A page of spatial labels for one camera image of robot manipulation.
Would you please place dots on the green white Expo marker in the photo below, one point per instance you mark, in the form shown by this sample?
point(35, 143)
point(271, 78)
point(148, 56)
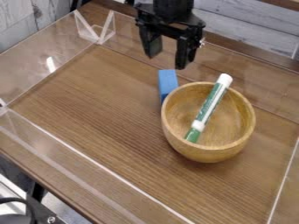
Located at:
point(207, 108)

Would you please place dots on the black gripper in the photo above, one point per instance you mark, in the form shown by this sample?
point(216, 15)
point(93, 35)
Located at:
point(169, 18)

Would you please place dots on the brown wooden bowl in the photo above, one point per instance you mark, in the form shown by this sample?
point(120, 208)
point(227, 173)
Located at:
point(227, 130)

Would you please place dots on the blue rectangular block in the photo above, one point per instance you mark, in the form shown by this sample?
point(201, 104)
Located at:
point(167, 82)

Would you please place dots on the black metal table frame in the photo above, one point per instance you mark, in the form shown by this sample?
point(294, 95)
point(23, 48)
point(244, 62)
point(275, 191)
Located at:
point(37, 213)

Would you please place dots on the clear acrylic corner bracket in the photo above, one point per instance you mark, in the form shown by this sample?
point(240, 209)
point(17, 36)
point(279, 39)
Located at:
point(96, 33)

